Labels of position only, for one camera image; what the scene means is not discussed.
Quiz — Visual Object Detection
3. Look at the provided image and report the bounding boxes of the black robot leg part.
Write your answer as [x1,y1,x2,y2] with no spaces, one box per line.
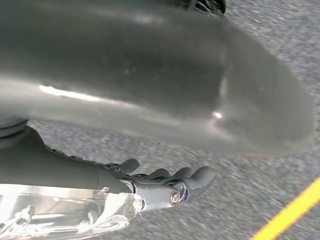
[183,0,227,17]

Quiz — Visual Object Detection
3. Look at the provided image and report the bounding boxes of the clear plastic tape wrap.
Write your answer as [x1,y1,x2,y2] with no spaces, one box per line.
[0,183,143,240]

